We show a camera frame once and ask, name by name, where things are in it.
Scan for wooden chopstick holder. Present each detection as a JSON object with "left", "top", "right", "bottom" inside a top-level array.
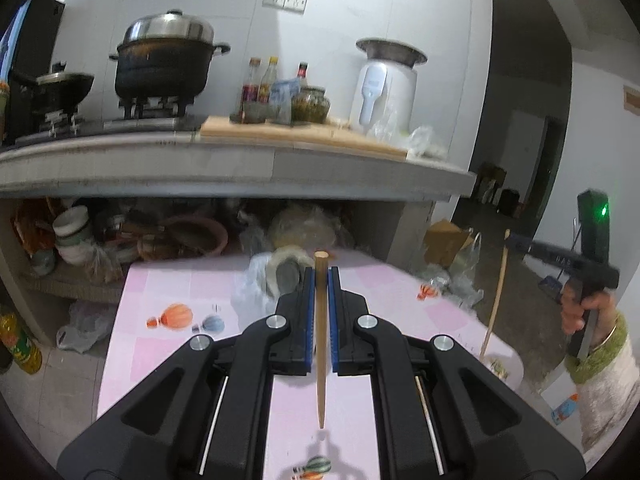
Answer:
[{"left": 314, "top": 250, "right": 330, "bottom": 430}]

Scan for white fuzzy sleeve forearm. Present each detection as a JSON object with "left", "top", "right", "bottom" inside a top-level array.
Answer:
[{"left": 564, "top": 313, "right": 639, "bottom": 469}]

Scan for white kitchen appliance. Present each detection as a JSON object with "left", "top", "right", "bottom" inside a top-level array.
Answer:
[{"left": 349, "top": 38, "right": 427, "bottom": 133}]

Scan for person's right hand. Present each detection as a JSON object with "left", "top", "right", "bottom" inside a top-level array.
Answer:
[{"left": 561, "top": 281, "right": 617, "bottom": 348}]

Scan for white plastic bag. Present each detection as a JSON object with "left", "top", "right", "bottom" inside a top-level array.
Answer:
[{"left": 231, "top": 252, "right": 283, "bottom": 327}]

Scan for cardboard box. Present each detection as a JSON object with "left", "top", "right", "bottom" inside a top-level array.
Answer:
[{"left": 423, "top": 219, "right": 473, "bottom": 268}]

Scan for plastic bags on floor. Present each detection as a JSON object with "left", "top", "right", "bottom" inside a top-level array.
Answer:
[{"left": 56, "top": 300, "right": 117, "bottom": 353}]

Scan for metal utensil holder cup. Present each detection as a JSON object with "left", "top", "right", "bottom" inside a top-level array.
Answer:
[{"left": 265, "top": 246, "right": 314, "bottom": 299}]

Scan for pink plastic basin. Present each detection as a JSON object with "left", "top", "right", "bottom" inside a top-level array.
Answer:
[{"left": 162, "top": 214, "right": 229, "bottom": 256}]

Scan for yellow cooking oil bottle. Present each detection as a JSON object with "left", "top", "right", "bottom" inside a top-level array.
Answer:
[{"left": 0, "top": 312, "right": 42, "bottom": 375}]

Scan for clear plastic bag on counter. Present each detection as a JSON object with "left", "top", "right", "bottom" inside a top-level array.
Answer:
[{"left": 401, "top": 126, "right": 449, "bottom": 160}]

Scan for yellow item in plastic bag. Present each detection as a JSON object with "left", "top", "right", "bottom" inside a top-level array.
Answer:
[{"left": 267, "top": 204, "right": 342, "bottom": 250}]

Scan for stack of white bowls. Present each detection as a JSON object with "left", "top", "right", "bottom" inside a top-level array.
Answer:
[{"left": 52, "top": 206, "right": 96, "bottom": 266}]

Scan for grey concrete counter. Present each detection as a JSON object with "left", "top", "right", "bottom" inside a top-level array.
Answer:
[{"left": 1, "top": 132, "right": 475, "bottom": 202}]

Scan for wooden cutting board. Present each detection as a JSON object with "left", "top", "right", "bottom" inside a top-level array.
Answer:
[{"left": 200, "top": 116, "right": 407, "bottom": 160}]

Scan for brown sauce bottle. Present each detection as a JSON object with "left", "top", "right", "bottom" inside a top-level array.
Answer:
[{"left": 240, "top": 58, "right": 262, "bottom": 122}]

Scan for glass jar of pickles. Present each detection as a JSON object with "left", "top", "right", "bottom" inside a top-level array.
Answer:
[{"left": 291, "top": 87, "right": 331, "bottom": 124}]

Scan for blue white packet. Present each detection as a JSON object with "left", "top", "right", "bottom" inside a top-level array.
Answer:
[{"left": 269, "top": 78, "right": 300, "bottom": 125}]

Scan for yellow cap bottle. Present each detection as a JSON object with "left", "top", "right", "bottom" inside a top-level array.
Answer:
[{"left": 257, "top": 56, "right": 279, "bottom": 104}]

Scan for black wok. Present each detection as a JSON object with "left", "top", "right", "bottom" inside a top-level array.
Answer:
[{"left": 9, "top": 70, "right": 94, "bottom": 114}]

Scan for black steamer pot with lid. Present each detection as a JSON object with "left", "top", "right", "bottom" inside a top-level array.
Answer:
[{"left": 110, "top": 9, "right": 231, "bottom": 101}]

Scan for wall power socket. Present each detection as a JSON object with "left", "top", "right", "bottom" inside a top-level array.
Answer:
[{"left": 262, "top": 0, "right": 308, "bottom": 14}]

